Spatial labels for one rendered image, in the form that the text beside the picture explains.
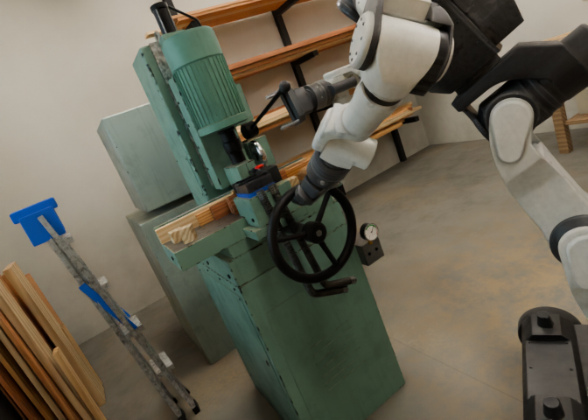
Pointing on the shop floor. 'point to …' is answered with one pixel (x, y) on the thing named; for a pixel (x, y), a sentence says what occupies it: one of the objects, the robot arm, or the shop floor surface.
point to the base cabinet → (311, 339)
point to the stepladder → (50, 225)
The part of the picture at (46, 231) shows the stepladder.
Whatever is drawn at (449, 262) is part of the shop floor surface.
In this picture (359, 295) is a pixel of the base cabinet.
